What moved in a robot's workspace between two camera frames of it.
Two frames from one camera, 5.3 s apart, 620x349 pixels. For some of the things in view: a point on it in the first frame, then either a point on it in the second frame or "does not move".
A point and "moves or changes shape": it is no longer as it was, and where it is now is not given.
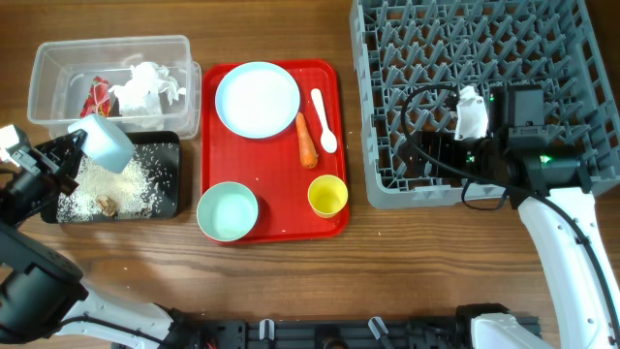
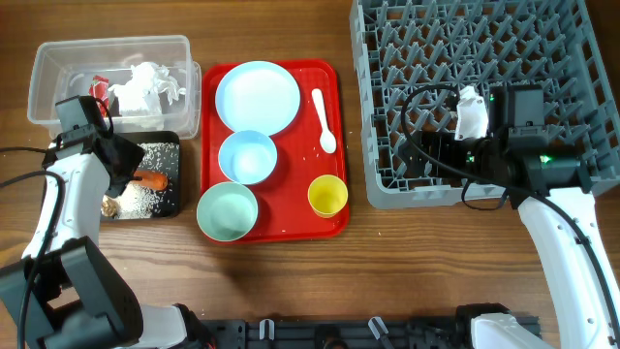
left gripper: [49, 155] → [135, 153]
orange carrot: [308, 151] → [152, 179]
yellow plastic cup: [327, 195] does not move
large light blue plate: [256, 100] does not move
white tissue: [139, 93] does not move
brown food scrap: [108, 206] does not move
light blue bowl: [103, 143] moves or changes shape
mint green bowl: [227, 211] does not move
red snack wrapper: [97, 102] does not move
